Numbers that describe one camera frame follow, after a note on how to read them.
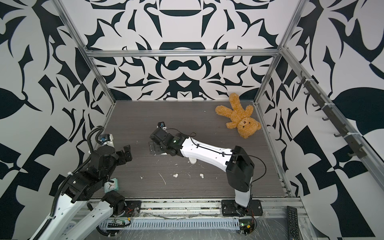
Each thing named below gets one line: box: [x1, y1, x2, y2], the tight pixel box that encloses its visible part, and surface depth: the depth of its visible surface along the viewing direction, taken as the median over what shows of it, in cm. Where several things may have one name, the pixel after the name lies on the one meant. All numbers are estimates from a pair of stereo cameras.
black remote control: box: [287, 205, 300, 240], surface depth 71 cm
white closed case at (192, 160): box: [188, 157, 197, 164], surface depth 90 cm
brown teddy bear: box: [215, 92, 262, 139], surface depth 104 cm
